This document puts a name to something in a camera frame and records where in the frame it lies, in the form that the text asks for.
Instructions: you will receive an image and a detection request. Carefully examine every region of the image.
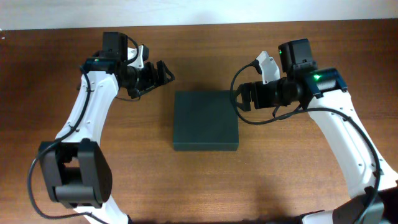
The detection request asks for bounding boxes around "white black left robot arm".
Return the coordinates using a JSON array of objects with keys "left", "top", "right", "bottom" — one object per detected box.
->
[{"left": 27, "top": 32, "right": 175, "bottom": 223}]

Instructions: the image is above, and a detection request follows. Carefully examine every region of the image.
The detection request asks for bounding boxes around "black storage box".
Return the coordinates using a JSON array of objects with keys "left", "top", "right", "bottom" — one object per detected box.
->
[{"left": 173, "top": 90, "right": 239, "bottom": 151}]

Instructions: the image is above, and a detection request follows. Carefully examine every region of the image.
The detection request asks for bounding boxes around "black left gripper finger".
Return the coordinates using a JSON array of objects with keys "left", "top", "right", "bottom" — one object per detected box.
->
[
  {"left": 127, "top": 84, "right": 160, "bottom": 99},
  {"left": 156, "top": 60, "right": 175, "bottom": 86}
]

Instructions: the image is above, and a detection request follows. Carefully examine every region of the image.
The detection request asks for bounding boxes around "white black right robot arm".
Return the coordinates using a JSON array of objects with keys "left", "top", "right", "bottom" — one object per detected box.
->
[{"left": 229, "top": 39, "right": 397, "bottom": 223}]

